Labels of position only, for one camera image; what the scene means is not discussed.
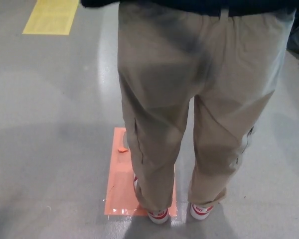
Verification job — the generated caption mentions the dark navy coat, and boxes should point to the dark navy coat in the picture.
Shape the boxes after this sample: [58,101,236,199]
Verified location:
[80,0,298,17]

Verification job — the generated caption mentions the person's beige trousers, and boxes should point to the person's beige trousers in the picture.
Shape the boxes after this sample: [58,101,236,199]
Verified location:
[116,0,298,213]

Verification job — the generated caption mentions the person's left red white sneaker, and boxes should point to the person's left red white sneaker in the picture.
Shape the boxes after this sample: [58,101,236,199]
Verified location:
[133,173,171,224]

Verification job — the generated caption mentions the person's red white sneaker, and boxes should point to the person's red white sneaker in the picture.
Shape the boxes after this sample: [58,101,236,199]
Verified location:
[133,173,171,224]
[189,200,214,221]

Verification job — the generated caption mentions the person's right red white sneaker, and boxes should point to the person's right red white sneaker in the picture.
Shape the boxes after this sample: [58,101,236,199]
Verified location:
[189,200,214,221]

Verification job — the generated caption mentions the orange rectangular floor marking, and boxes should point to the orange rectangular floor marking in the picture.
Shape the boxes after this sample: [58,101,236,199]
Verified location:
[103,126,178,217]

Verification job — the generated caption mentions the yellow rectangular floor marking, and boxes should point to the yellow rectangular floor marking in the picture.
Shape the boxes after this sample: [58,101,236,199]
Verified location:
[21,0,80,36]

